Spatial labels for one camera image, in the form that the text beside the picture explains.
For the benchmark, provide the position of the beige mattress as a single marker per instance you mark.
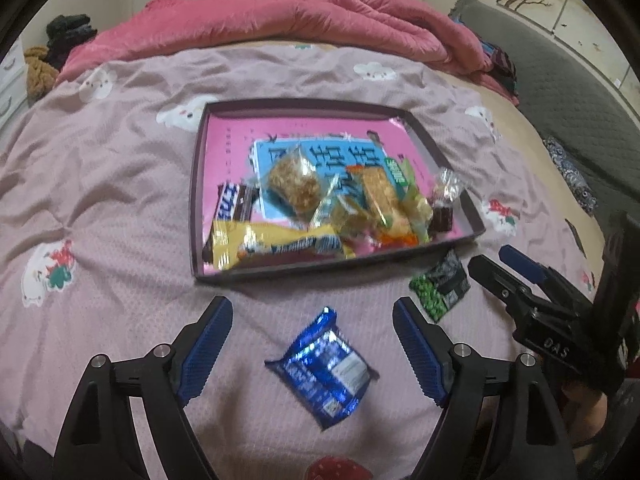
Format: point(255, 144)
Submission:
point(525, 160)

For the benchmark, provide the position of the white drawer unit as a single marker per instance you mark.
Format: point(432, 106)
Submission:
point(10, 85)

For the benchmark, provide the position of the pink book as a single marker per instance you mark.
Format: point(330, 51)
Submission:
point(225, 150)

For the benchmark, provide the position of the clear crispy rice snack packet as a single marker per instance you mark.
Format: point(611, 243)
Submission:
point(295, 185)

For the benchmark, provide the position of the dark shallow box tray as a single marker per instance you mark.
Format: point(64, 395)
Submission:
point(260, 274)

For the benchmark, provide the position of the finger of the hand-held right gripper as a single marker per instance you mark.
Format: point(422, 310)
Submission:
point(495, 285)
point(520, 262)

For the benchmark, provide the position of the dark striped clothes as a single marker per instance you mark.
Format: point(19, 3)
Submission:
point(502, 67)

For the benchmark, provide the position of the long yellow snack packet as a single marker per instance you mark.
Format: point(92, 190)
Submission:
point(270, 242)

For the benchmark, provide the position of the dark clothes pile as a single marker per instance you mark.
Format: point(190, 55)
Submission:
point(70, 35)

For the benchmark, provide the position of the grey patterned cloth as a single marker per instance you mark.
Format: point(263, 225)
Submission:
point(570, 175)

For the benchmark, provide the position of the blue foil snack packet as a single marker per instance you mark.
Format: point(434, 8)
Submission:
point(320, 370)

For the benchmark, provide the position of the grey quilted headboard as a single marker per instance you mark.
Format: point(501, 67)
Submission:
point(565, 100)

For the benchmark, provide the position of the clear-wrapped dark candy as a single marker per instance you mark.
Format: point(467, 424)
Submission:
point(445, 210)

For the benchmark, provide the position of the brown plush toy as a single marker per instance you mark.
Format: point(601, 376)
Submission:
point(40, 75)

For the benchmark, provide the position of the pink quilt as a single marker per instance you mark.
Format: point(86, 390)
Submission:
point(250, 20)

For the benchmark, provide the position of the brown chocolate bar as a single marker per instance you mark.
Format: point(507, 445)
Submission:
point(232, 202)

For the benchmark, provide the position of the black and green snack packet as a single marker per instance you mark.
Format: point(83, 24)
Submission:
point(440, 287)

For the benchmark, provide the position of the printed mauve bedsheet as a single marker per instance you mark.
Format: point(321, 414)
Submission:
point(125, 185)

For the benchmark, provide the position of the light green snack packet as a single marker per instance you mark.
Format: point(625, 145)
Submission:
point(417, 210)

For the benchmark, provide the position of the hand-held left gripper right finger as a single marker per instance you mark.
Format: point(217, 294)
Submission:
point(420, 350)

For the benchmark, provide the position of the orange biscuit packet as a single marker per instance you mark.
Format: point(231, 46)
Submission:
point(380, 195)

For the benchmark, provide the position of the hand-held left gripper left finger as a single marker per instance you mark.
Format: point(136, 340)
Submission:
point(205, 350)

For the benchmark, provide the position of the person's right forearm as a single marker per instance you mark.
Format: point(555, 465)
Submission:
point(582, 410)

